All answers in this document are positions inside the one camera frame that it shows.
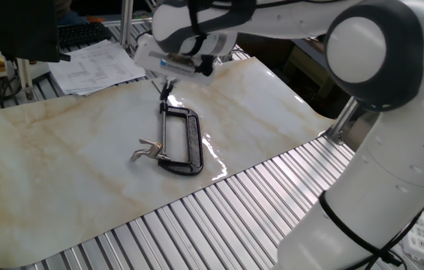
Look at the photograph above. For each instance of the marble pattern mat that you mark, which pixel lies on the marble pattern mat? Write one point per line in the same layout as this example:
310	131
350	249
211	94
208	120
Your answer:
65	168

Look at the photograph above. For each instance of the black C-clamp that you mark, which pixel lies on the black C-clamp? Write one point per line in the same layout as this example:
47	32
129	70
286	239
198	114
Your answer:
195	142

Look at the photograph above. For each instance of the black keyboard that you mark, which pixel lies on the black keyboard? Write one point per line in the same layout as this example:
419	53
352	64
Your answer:
84	33

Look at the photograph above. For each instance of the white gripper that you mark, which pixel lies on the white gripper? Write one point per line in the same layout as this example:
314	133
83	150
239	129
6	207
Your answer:
146	54

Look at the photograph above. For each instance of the black monitor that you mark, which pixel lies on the black monitor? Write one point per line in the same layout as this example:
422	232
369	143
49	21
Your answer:
12	26

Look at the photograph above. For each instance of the stack of printed papers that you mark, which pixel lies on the stack of printed papers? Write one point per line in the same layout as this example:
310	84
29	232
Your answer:
95	67

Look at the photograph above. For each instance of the aluminium frame post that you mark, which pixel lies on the aluminium frame post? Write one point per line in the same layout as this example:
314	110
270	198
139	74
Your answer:
341	122
25	78
126	22

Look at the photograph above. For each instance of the white power strip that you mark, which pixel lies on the white power strip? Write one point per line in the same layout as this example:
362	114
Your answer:
418	238

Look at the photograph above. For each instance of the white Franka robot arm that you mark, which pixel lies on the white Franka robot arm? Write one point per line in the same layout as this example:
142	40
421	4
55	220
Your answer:
384	168

